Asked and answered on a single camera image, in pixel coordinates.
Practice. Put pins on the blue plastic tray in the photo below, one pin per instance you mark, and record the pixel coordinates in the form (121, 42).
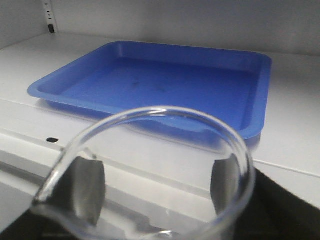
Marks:
(230, 85)

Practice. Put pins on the clear glass beaker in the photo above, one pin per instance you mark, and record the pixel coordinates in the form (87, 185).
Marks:
(158, 164)

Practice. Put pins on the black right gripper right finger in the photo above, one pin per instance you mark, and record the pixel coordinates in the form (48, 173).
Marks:
(254, 207)

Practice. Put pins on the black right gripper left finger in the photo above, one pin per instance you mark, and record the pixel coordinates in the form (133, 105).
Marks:
(66, 207)

